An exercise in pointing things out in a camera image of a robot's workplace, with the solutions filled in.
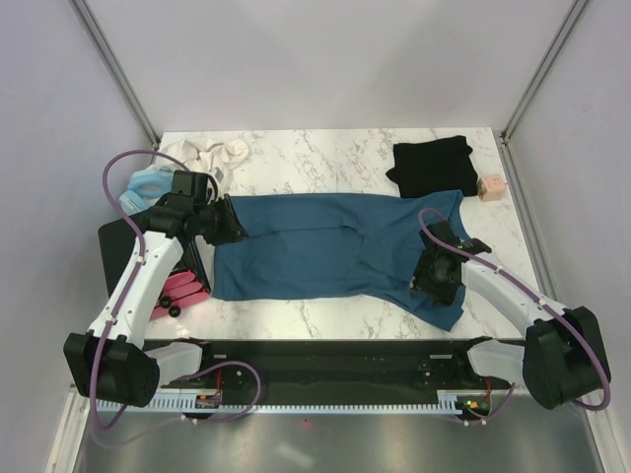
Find folded black t shirt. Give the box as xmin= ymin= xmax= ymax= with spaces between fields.
xmin=386 ymin=135 xmax=478 ymax=198

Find blue t shirt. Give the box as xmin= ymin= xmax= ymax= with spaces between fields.
xmin=214 ymin=190 xmax=466 ymax=330

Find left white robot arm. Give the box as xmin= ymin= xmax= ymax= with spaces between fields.
xmin=63 ymin=193 xmax=247 ymax=407

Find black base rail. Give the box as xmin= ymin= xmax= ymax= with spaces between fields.
xmin=170 ymin=340 xmax=509 ymax=404

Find small pink cube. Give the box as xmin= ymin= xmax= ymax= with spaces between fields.
xmin=477 ymin=174 xmax=508 ymax=202

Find white t shirt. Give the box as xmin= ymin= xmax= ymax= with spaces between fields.
xmin=160 ymin=137 xmax=250 ymax=193

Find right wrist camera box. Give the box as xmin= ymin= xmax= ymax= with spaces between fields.
xmin=422 ymin=221 xmax=461 ymax=250

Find white cable duct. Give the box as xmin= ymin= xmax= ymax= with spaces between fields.
xmin=126 ymin=389 xmax=488 ymax=415

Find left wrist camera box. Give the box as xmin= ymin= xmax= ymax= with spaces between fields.
xmin=171 ymin=170 xmax=211 ymax=202

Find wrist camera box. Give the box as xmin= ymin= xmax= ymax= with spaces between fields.
xmin=422 ymin=221 xmax=461 ymax=250
xmin=171 ymin=170 xmax=211 ymax=202

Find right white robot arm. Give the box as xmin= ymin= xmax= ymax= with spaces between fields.
xmin=410 ymin=220 xmax=611 ymax=412

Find black pink drawer organizer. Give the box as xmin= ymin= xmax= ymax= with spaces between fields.
xmin=98 ymin=219 xmax=211 ymax=320

